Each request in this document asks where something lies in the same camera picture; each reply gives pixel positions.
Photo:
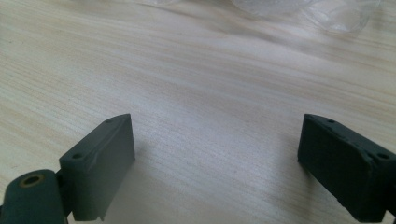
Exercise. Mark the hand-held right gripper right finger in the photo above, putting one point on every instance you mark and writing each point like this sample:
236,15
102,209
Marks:
342,168

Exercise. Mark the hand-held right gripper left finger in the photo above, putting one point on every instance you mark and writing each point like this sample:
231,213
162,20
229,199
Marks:
99,168

